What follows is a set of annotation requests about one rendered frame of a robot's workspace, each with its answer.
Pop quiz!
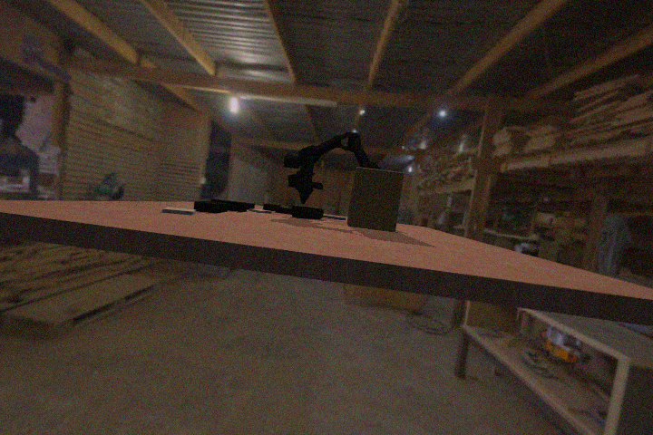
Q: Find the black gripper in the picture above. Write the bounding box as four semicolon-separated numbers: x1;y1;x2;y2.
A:
288;169;323;204

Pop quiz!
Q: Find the dark grey controller unit with green switches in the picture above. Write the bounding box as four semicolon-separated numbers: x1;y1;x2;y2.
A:
291;206;324;219

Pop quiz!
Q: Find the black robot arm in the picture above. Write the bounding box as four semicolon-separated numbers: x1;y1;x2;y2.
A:
284;132;381;182

